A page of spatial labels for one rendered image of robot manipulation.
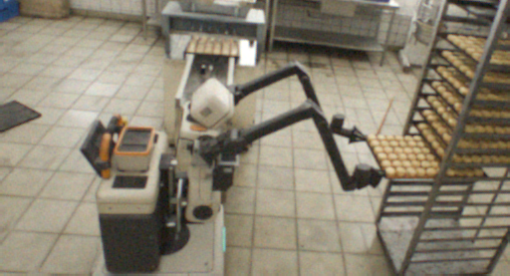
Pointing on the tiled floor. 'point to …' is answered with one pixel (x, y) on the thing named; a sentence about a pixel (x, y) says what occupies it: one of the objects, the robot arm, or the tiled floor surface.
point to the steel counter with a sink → (331, 3)
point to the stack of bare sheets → (15, 115)
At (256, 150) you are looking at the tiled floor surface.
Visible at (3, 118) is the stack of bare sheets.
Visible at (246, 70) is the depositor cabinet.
